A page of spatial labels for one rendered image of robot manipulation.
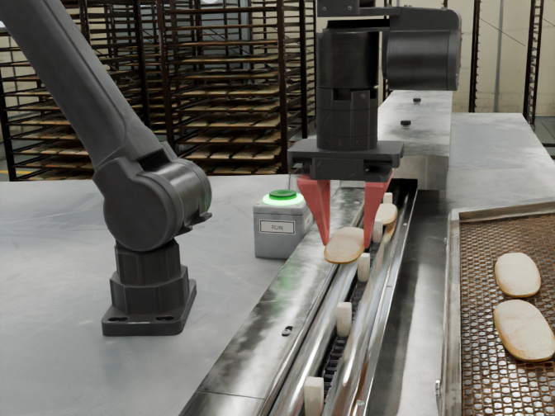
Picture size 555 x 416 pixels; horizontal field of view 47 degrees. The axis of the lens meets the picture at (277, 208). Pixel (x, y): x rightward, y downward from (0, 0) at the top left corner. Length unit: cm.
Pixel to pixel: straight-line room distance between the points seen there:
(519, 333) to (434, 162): 60
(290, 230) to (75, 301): 29
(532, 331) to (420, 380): 14
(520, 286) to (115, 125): 42
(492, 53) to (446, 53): 705
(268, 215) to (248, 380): 38
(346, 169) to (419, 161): 50
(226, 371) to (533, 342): 23
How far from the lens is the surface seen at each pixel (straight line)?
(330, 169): 58
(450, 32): 57
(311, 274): 72
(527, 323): 53
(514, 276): 61
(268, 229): 87
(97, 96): 69
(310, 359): 57
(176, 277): 71
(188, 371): 63
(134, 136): 68
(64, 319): 77
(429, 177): 107
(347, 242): 62
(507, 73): 764
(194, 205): 69
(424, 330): 70
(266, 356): 55
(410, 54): 56
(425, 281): 82
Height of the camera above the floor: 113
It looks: 16 degrees down
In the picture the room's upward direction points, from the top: 2 degrees counter-clockwise
